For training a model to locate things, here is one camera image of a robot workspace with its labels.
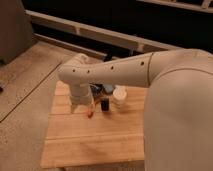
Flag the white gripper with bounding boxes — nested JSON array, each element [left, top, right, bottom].
[[69, 84, 98, 118]]

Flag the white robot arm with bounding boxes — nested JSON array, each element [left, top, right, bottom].
[[58, 49, 213, 171]]

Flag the dark upright eraser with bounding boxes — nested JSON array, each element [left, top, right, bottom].
[[101, 98, 109, 111]]

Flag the wooden board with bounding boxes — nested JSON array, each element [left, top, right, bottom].
[[41, 82, 146, 168]]

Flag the white cup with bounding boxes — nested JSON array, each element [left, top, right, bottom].
[[113, 86, 127, 108]]

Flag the white metal railing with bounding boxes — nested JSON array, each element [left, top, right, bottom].
[[26, 10, 176, 57]]

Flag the grey cabinet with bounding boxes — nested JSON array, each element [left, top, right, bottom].
[[0, 0, 36, 64]]

